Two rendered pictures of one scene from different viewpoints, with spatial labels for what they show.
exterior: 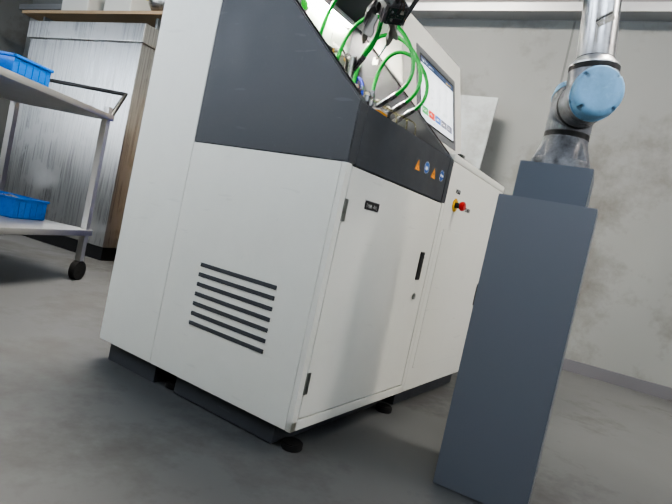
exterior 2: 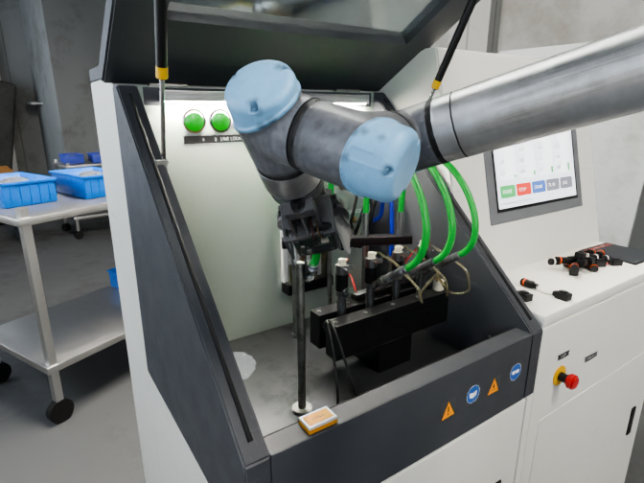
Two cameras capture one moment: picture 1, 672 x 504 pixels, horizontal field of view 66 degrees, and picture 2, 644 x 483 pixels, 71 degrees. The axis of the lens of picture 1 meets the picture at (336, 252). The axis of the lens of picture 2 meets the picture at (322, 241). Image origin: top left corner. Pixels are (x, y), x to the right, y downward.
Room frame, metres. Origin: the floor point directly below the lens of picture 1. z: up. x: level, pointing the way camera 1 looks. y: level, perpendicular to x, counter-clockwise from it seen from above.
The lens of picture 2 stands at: (0.94, -0.27, 1.40)
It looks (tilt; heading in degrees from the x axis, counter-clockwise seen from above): 16 degrees down; 24
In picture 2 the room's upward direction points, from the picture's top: straight up
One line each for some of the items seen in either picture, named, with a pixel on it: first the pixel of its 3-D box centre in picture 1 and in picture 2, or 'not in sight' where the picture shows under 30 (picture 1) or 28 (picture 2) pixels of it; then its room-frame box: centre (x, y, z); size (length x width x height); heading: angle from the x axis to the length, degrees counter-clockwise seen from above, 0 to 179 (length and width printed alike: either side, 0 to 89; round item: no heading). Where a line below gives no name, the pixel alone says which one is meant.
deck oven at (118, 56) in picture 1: (117, 148); not in sight; (4.62, 2.08, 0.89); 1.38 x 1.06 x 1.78; 64
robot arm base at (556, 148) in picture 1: (562, 152); not in sight; (1.44, -0.55, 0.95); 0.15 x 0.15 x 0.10
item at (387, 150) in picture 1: (404, 160); (418, 414); (1.64, -0.15, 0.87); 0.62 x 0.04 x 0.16; 148
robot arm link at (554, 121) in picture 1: (573, 109); not in sight; (1.43, -0.55, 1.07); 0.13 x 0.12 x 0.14; 173
